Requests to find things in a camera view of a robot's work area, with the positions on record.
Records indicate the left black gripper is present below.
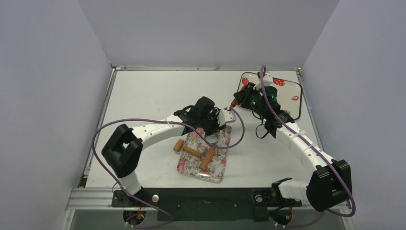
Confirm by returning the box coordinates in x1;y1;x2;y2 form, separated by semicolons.
199;109;226;136

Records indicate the floral pattern tray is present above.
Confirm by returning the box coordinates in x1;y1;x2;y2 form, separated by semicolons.
173;128;228;183

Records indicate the metal spatula wooden handle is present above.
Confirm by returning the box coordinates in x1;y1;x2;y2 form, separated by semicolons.
230;99;238;108

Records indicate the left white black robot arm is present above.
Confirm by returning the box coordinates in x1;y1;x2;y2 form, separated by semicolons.
101;96;236;206

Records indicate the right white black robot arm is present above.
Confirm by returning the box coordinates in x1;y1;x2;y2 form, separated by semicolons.
233;83;352;212

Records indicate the strawberry pattern tray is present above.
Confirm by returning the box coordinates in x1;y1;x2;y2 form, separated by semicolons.
237;71;303;120

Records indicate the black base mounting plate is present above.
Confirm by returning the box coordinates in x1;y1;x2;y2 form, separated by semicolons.
111;188;302;222

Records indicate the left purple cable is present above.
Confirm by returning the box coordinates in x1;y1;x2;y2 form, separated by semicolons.
92;106;246;230

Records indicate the purple cable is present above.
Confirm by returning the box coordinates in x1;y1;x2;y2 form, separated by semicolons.
259;65;357;229
92;106;246;230

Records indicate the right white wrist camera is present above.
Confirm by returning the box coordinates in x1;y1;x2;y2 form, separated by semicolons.
258;72;273;88

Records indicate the aluminium front rail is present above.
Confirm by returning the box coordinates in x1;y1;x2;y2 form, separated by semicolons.
66;187;352;211

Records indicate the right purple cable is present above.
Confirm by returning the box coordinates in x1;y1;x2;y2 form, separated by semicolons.
259;65;357;229

